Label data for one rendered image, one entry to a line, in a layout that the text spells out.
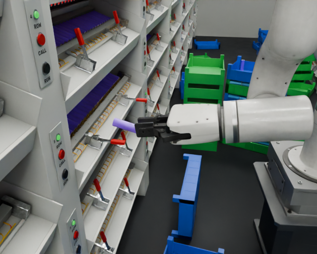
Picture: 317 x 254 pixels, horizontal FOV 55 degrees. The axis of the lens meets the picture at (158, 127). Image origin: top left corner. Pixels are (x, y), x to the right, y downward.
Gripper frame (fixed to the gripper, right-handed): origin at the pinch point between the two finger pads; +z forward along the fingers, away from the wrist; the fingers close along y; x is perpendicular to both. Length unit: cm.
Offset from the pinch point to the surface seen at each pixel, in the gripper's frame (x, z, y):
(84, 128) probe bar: 3.6, 18.6, -8.1
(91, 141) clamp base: 6.1, 16.4, -5.6
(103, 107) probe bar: 3.7, 18.3, -21.7
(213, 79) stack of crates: 24, -11, -95
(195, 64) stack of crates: 24, 0, -125
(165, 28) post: 0, 15, -121
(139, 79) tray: 6, 14, -51
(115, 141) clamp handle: 6.7, 10.4, -6.0
